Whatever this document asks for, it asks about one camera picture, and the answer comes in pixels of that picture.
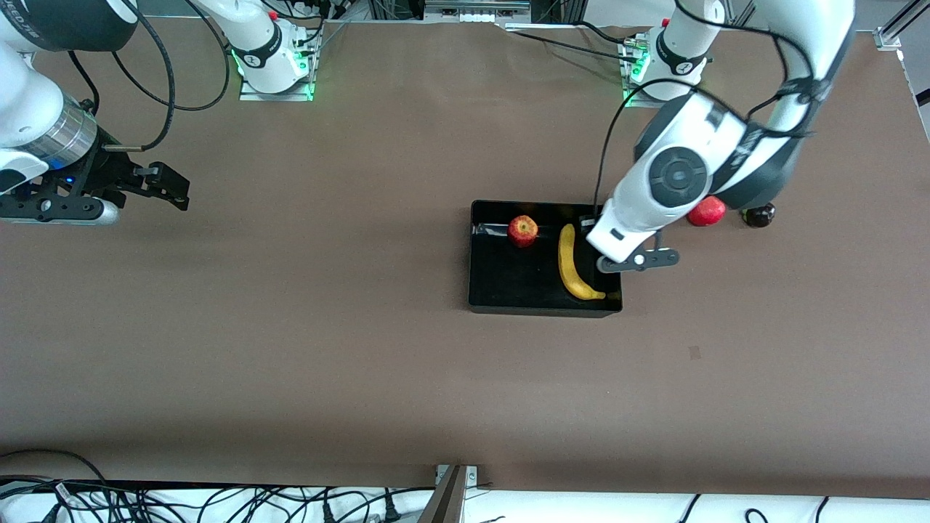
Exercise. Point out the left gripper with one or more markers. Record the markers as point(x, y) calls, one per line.
point(584, 218)

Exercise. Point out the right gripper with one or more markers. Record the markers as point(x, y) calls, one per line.
point(104, 174)

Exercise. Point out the yellow banana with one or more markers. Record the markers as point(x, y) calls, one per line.
point(570, 276)

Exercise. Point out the red apple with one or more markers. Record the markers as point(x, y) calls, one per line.
point(522, 231)

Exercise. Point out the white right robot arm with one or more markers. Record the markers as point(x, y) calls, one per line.
point(22, 94)

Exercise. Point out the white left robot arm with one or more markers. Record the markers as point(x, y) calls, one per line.
point(814, 36)

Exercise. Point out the black plastic box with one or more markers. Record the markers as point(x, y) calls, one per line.
point(523, 280)

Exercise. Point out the red pomegranate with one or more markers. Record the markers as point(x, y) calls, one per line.
point(708, 214)

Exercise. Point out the dark purple mangosteen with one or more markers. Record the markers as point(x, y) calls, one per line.
point(759, 216)

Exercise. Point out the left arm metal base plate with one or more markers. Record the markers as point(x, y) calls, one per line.
point(661, 103)

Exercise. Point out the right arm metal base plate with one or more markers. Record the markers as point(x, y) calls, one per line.
point(280, 96)

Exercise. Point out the silver table edge bracket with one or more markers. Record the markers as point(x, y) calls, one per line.
point(471, 473)

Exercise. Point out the silver metal rail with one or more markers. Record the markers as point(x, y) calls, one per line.
point(476, 9)

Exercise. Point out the dark angled post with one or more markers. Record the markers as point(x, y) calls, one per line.
point(443, 501)

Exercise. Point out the aluminium frame profile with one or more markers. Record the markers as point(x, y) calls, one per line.
point(897, 29)

